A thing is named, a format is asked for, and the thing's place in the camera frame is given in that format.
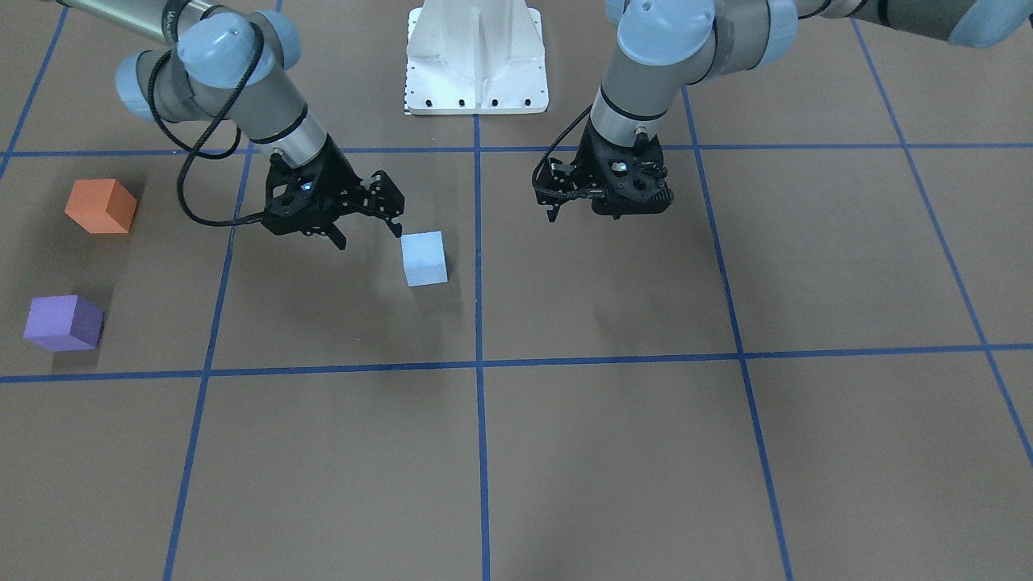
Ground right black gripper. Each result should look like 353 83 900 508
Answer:
263 139 404 251

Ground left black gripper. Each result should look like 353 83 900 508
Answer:
533 121 674 222

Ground light blue foam block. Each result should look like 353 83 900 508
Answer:
400 231 449 287

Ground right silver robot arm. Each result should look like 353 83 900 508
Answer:
65 1 404 249

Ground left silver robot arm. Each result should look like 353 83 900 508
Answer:
532 1 1032 221

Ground orange foam block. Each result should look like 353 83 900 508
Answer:
64 179 139 235

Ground purple foam block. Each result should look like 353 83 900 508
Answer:
23 295 104 353

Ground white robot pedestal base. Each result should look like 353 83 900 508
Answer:
404 1 550 115

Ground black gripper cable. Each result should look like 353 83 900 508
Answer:
144 23 275 228

